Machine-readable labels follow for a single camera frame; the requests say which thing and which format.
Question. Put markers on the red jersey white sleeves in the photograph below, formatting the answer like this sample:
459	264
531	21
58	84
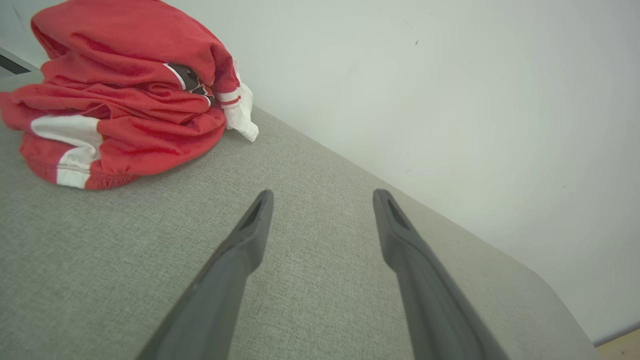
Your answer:
125	40

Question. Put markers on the red shorts white stripe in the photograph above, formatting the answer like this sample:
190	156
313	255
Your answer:
150	145

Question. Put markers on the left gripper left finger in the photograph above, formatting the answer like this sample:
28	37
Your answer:
225	280

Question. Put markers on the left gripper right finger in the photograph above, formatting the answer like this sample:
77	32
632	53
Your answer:
430	300

